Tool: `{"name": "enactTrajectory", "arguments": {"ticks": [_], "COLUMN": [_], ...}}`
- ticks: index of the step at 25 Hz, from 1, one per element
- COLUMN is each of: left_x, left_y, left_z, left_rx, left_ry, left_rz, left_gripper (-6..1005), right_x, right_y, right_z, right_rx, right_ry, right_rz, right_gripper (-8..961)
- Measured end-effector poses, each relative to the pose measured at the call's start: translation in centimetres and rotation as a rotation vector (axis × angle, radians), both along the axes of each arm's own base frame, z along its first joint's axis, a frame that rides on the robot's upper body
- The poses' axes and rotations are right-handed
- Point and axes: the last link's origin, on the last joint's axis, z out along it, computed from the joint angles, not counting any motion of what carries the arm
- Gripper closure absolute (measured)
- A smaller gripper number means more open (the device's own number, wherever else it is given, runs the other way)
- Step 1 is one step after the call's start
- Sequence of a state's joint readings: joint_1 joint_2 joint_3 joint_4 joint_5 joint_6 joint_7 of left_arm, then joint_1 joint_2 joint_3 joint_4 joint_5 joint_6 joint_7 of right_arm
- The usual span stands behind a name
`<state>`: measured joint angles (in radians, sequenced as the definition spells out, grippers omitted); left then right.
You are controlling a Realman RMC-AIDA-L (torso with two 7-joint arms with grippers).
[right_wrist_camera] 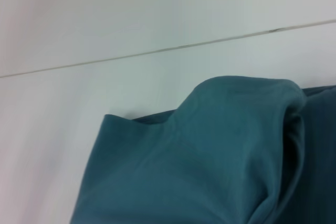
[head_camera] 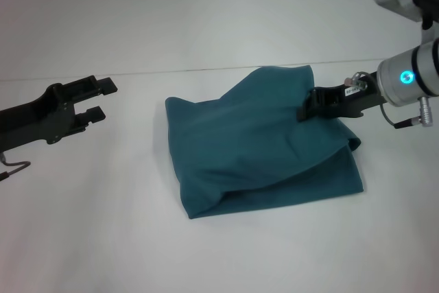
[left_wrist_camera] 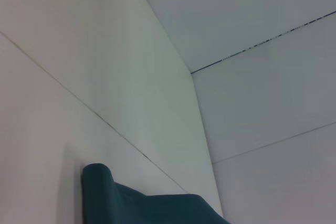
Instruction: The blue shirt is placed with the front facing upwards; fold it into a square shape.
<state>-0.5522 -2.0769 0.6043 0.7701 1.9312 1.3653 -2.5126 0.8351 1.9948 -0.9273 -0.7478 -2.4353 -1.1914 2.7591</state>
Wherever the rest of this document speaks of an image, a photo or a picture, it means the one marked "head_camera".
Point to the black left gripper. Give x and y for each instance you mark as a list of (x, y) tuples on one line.
[(31, 121)]

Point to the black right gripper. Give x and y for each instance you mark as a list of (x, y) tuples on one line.
[(350, 101)]

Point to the teal t-shirt with FREE print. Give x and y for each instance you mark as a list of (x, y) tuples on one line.
[(260, 145)]

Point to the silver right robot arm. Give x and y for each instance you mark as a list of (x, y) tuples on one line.
[(408, 77)]

